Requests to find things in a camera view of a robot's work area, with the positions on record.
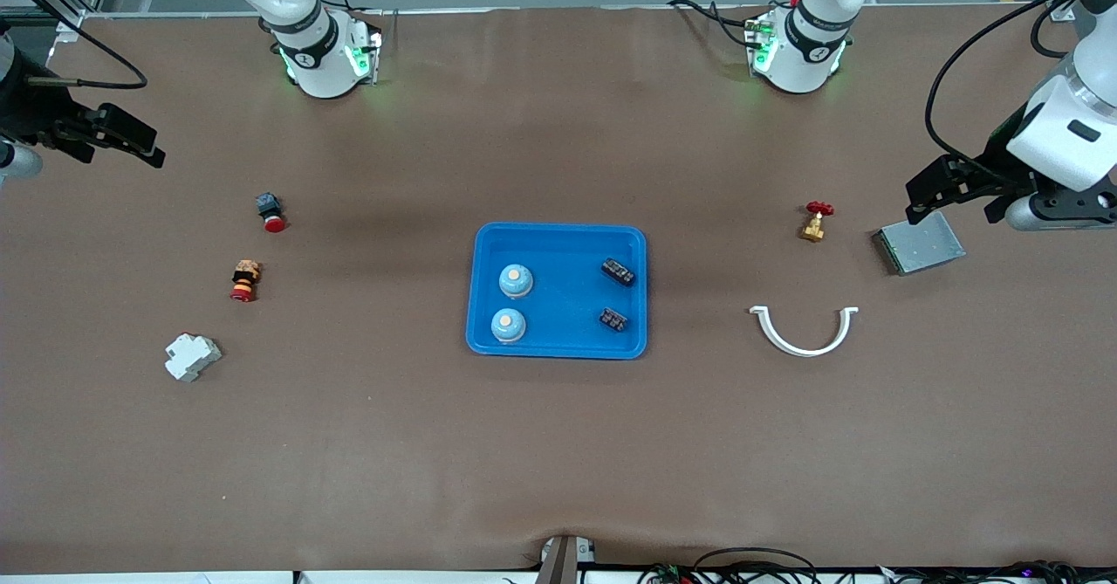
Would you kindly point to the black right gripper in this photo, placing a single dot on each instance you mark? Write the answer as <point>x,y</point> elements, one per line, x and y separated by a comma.
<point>37,116</point>

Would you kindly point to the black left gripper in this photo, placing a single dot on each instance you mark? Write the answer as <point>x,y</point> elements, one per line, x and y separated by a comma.
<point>992,168</point>

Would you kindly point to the large brown electrolytic capacitor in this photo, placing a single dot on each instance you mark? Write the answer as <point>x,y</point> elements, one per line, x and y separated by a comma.
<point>618,272</point>

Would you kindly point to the blue bell with cream button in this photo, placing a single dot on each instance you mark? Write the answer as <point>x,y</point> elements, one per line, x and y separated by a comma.
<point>516,279</point>
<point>508,325</point>

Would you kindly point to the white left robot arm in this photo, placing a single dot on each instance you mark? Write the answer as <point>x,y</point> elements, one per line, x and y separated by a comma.
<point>807,51</point>

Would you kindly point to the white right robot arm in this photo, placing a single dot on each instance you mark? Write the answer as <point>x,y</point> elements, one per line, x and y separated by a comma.
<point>314,51</point>

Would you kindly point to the blue plastic tray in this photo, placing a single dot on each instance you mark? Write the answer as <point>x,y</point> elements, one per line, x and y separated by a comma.
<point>558,305</point>

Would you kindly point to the grey metal box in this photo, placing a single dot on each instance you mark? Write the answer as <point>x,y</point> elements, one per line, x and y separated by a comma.
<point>921,243</point>

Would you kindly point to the black red-capped push button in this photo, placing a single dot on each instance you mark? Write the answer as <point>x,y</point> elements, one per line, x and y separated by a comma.
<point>271,210</point>

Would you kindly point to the white circuit breaker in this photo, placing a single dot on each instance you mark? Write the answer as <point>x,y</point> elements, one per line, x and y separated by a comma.
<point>192,357</point>

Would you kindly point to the brown table mat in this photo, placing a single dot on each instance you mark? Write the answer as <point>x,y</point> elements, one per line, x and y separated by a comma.
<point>558,444</point>

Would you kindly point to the red yellow emergency stop switch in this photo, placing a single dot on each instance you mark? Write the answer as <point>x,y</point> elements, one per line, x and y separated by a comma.
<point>245,280</point>

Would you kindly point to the white curved plastic bracket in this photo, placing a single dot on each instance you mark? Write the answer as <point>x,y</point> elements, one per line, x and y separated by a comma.
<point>803,351</point>

